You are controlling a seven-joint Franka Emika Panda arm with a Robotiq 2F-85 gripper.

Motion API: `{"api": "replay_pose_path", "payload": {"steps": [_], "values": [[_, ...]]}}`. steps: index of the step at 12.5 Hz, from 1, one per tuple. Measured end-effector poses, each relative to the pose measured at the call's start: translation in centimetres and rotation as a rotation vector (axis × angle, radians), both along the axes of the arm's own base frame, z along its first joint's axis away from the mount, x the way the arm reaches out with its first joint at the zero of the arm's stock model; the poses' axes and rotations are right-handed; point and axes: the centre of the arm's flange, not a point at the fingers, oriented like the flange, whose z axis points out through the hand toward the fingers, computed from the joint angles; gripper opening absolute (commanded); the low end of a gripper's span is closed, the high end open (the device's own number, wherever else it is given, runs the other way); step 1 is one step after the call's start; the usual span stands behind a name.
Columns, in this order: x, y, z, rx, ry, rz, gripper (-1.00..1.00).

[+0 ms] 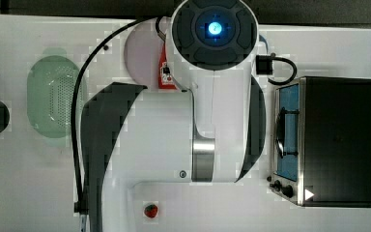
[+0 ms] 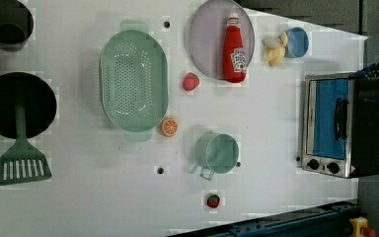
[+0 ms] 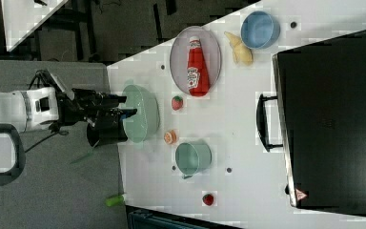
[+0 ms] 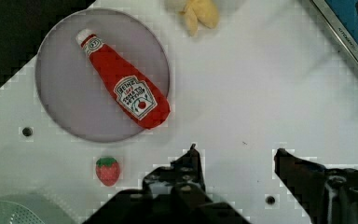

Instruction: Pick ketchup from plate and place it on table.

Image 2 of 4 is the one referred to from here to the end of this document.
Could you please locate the red plush ketchup bottle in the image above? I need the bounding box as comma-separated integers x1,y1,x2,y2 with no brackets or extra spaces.
222,13,247,83

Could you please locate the grey round plate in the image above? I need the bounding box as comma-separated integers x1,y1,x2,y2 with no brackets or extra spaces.
189,0,256,80

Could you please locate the orange slice toy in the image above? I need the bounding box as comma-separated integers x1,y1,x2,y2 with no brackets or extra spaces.
161,118,179,137

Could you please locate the pink strawberry toy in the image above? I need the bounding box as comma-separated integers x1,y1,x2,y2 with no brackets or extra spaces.
183,73,200,91

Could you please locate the green metal cup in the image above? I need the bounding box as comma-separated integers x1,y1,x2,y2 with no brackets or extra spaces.
194,133,240,181

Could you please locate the green perforated colander basket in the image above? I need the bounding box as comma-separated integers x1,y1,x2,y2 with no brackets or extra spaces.
99,19,169,142

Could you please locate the red strawberry toy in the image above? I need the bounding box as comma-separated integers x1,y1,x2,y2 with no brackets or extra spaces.
206,195,220,208

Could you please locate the blue bowl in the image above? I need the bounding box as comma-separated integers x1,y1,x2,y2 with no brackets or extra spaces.
285,27,309,58

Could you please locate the silver toaster oven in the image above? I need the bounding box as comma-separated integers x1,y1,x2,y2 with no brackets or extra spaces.
300,73,379,179

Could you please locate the green slotted spatula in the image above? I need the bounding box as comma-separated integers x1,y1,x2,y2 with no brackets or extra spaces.
0,91,52,186

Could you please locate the yellow red toy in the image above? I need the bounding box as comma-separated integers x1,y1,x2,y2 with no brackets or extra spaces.
349,217,377,237

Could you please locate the black pot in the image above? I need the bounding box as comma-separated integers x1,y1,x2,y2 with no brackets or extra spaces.
0,0,34,44

